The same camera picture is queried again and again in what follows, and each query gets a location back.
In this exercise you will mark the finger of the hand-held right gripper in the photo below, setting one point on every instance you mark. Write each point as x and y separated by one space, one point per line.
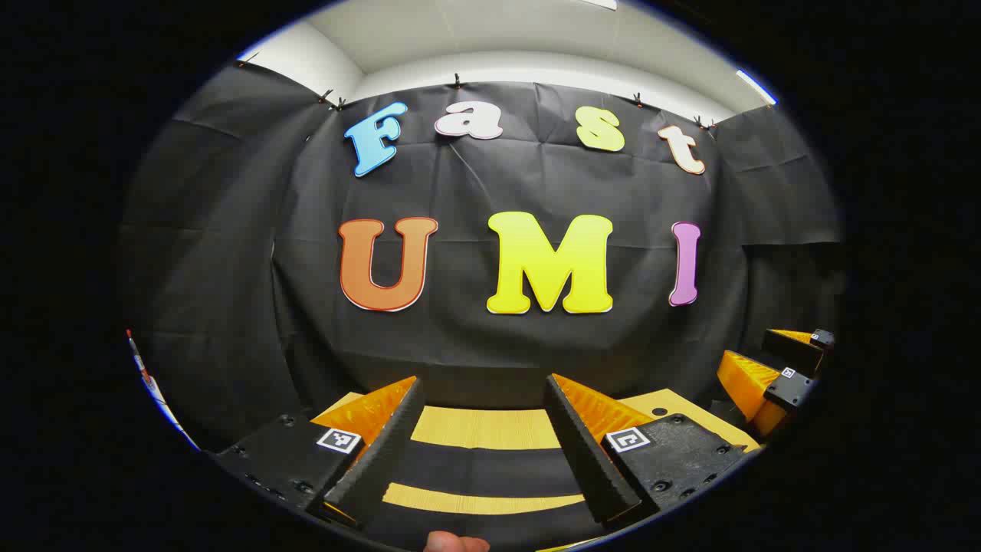
789 389
801 351

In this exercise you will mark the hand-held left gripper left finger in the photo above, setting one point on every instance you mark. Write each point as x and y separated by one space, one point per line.
383 460

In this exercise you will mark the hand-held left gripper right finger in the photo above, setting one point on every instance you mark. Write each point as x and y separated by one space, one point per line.
582 452

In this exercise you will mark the black jeans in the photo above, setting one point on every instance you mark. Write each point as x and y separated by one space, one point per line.
483 465

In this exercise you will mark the white panel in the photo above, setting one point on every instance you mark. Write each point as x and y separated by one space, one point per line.
165 406

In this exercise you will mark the red and white pen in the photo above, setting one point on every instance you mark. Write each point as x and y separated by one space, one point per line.
139 364

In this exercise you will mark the ceiling light strip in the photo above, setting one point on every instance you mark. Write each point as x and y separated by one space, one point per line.
598 3
755 86

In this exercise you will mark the black backdrop cloth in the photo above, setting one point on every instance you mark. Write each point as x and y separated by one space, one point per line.
475 176

